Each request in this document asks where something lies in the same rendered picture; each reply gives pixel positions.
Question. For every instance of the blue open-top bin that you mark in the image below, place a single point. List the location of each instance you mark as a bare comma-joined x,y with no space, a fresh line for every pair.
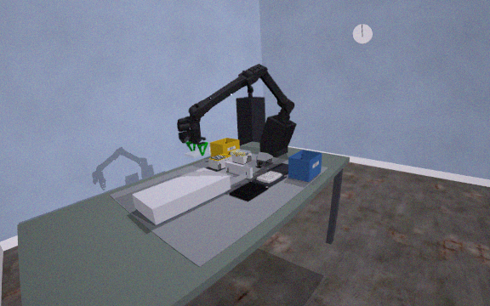
304,165

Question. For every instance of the yellow open-top bin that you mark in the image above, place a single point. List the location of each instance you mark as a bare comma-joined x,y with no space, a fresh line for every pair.
221,147

